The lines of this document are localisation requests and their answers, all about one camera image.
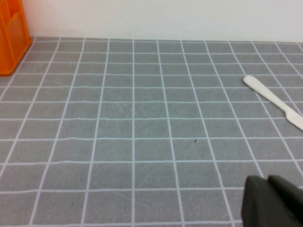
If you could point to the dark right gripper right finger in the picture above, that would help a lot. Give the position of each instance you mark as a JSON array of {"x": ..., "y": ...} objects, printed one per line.
[{"x": 292, "y": 198}]

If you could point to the grey grid table mat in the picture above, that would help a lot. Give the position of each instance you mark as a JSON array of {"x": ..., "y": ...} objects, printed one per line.
[{"x": 118, "y": 130}]

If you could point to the white plastic knife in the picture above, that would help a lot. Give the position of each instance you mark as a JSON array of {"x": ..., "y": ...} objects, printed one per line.
[{"x": 260, "y": 91}]

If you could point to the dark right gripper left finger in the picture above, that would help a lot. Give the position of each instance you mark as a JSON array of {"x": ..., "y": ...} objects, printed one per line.
[{"x": 258, "y": 205}]

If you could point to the orange plastic cutlery holder crate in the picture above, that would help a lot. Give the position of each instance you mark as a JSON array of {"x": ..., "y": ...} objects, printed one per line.
[{"x": 11, "y": 47}]

